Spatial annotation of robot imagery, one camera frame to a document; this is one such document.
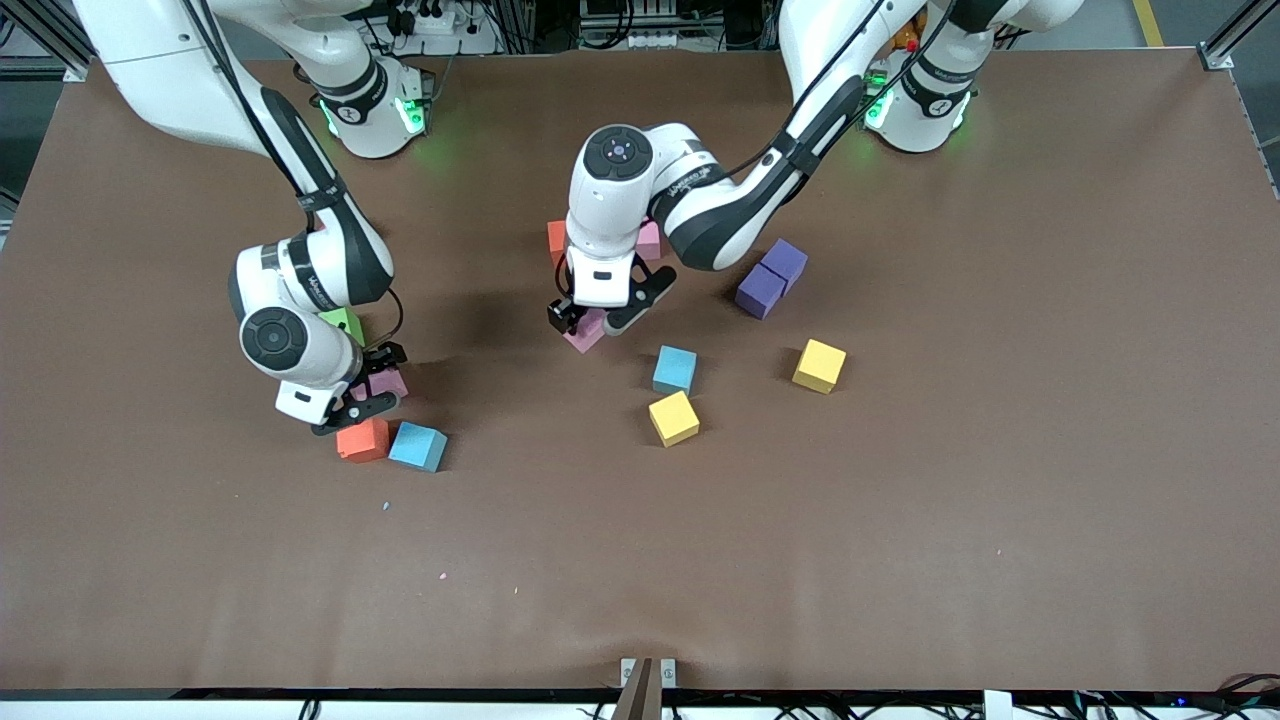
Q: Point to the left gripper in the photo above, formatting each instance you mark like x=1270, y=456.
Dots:
x=563, y=314

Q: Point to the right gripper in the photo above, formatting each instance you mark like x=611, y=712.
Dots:
x=386, y=355

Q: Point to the pink foam cube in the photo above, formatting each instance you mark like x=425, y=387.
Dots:
x=388, y=383
x=588, y=337
x=650, y=242

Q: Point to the orange foam cube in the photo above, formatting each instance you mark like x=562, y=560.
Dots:
x=362, y=442
x=556, y=240

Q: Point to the blue foam cube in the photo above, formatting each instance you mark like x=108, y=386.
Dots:
x=415, y=444
x=675, y=370

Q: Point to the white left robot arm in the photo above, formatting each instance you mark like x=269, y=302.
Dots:
x=600, y=215

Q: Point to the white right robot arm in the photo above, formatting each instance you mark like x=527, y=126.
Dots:
x=150, y=60

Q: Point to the green foam cube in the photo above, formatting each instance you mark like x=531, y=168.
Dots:
x=345, y=322

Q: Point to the yellow foam cube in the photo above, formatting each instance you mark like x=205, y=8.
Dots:
x=673, y=416
x=819, y=364

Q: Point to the purple foam cube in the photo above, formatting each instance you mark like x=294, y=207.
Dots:
x=758, y=292
x=785, y=258

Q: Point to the large table mat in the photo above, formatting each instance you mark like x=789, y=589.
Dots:
x=640, y=560

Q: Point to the white power strip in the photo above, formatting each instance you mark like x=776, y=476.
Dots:
x=450, y=20
x=660, y=40

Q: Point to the brown wedge bar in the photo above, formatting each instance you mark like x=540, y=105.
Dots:
x=640, y=700

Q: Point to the white label tag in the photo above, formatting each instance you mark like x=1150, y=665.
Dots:
x=997, y=706

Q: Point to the metal clamp bracket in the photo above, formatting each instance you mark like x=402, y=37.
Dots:
x=625, y=668

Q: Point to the aluminium frame post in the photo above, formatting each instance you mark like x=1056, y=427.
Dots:
x=1225, y=45
x=70, y=60

